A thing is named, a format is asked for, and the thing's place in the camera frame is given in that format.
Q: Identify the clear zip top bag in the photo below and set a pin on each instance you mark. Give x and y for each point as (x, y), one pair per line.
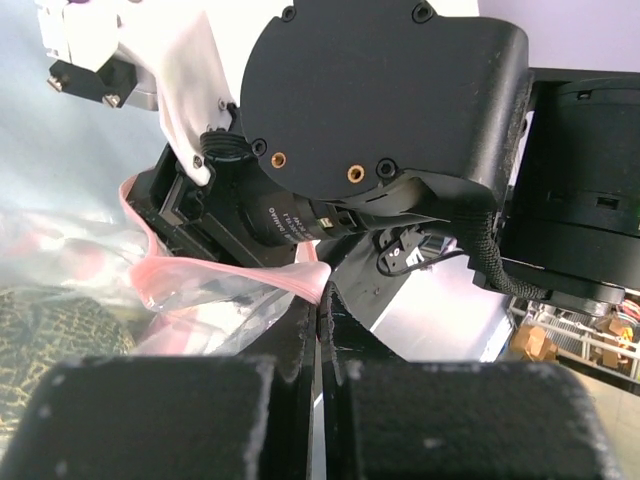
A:
(172, 305)

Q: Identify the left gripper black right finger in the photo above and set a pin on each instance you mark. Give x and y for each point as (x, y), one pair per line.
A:
(388, 418)

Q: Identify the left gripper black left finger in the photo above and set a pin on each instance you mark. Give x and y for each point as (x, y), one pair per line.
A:
(242, 416)

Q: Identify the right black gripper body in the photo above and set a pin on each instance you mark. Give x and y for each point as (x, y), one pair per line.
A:
(240, 217)

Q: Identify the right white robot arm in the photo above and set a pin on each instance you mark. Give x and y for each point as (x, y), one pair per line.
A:
(370, 116)

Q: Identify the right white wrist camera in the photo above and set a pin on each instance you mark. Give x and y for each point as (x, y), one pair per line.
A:
(157, 55)

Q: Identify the green netted fake melon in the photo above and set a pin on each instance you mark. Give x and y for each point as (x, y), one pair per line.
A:
(41, 327)

